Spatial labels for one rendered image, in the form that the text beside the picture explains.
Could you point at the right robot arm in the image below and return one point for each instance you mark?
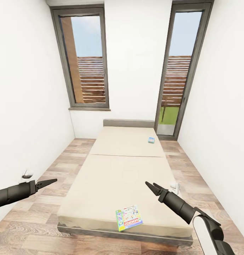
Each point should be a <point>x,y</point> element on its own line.
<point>207,228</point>

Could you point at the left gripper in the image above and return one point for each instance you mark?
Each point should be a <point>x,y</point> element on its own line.
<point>21,191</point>

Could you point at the door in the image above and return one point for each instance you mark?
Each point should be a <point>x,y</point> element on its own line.
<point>186,32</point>

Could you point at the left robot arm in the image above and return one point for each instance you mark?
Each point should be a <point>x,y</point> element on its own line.
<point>23,190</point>

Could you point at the bed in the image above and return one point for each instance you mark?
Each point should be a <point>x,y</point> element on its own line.
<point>113,177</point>

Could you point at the board game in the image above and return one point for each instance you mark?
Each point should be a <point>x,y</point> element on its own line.
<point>128,217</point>
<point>151,140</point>

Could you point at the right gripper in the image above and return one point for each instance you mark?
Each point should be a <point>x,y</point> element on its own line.
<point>171,200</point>

